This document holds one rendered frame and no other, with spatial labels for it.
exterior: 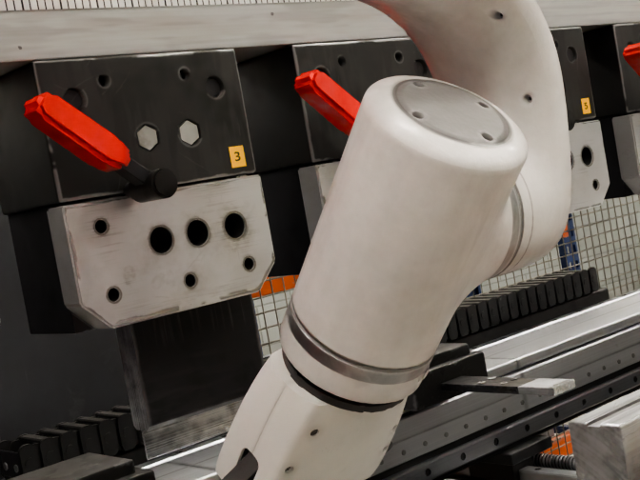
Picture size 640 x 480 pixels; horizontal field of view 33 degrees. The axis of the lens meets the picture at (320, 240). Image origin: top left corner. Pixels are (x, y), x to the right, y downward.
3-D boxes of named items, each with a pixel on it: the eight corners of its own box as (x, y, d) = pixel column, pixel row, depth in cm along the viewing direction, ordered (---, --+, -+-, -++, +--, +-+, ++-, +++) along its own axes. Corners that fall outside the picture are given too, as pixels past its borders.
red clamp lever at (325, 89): (321, 61, 72) (413, 142, 77) (283, 73, 75) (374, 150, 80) (311, 83, 71) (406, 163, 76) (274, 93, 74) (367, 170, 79)
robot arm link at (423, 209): (380, 253, 64) (261, 286, 58) (459, 57, 57) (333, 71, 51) (478, 343, 60) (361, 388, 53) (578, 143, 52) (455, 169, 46)
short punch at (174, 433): (155, 461, 70) (129, 318, 70) (139, 458, 72) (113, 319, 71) (273, 419, 76) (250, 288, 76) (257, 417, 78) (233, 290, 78)
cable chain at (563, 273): (405, 356, 138) (399, 327, 138) (374, 356, 143) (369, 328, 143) (600, 290, 167) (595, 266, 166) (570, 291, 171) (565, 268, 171)
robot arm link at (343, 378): (377, 256, 64) (362, 294, 65) (261, 285, 58) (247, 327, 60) (473, 347, 59) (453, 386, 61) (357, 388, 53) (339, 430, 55)
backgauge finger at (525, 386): (530, 420, 102) (521, 368, 101) (347, 407, 121) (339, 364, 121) (602, 388, 109) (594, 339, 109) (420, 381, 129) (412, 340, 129)
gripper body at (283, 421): (376, 287, 65) (322, 416, 71) (243, 323, 58) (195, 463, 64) (460, 368, 61) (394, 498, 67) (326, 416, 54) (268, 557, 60)
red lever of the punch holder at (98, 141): (50, 83, 59) (183, 178, 64) (18, 95, 62) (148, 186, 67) (35, 110, 58) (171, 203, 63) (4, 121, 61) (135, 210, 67)
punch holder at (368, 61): (334, 272, 77) (294, 43, 76) (263, 278, 83) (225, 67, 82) (472, 238, 86) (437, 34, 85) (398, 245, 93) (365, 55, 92)
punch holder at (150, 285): (86, 335, 64) (34, 59, 63) (24, 336, 70) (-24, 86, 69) (281, 286, 73) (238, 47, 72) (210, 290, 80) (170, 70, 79)
